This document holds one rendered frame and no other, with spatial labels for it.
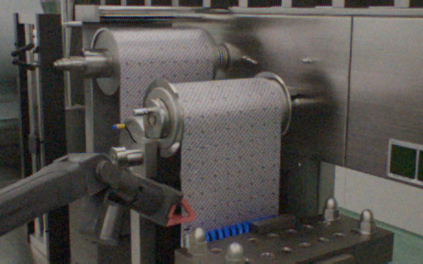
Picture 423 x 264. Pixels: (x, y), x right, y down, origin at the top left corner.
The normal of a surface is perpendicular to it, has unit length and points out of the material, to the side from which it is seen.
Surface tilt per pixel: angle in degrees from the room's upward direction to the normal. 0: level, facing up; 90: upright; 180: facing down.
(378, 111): 90
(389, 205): 90
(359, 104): 90
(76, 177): 79
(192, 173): 90
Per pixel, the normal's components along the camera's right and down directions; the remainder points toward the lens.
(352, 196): -0.82, 0.11
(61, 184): 0.69, -0.01
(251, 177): 0.57, 0.17
